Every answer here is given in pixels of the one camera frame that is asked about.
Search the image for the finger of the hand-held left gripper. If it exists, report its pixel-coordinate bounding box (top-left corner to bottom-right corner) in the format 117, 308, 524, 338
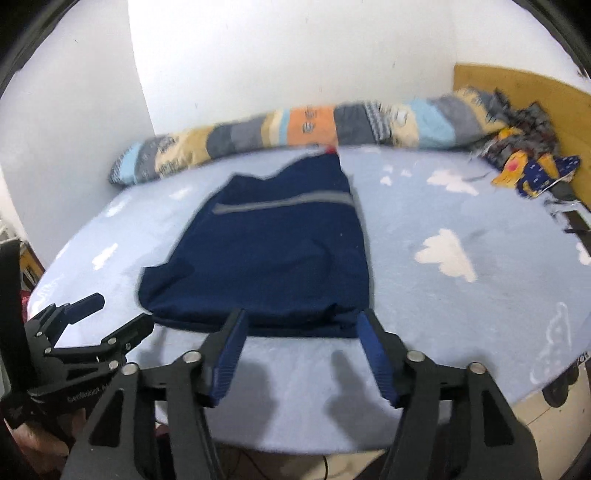
46, 314, 156, 369
28, 292, 106, 348

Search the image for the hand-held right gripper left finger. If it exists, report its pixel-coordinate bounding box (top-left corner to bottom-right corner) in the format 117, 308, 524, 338
60, 308, 248, 480

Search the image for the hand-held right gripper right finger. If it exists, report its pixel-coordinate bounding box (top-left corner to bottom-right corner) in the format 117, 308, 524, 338
356, 309, 544, 480

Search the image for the navy work jacket red collar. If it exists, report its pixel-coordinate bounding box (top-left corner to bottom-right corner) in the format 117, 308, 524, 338
137, 147, 373, 339

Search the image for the person's left hand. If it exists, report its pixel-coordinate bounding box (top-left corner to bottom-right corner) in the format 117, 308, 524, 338
7, 406, 89, 472

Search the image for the light blue cloud bed sheet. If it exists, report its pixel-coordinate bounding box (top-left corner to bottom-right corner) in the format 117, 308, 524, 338
25, 143, 591, 459

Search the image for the striped patchwork quilt roll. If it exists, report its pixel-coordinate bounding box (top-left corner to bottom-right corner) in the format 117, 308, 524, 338
108, 90, 498, 188

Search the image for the yellow and blue starry cloth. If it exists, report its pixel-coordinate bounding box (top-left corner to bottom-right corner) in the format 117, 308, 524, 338
492, 150, 581, 200

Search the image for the black phone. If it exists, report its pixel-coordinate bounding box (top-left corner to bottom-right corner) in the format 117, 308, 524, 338
566, 210, 591, 235

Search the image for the dark patterned cloth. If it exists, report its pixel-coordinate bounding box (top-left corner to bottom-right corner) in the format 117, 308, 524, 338
470, 90, 562, 172

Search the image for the wooden headboard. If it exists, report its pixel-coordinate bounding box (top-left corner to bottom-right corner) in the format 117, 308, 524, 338
452, 62, 591, 160

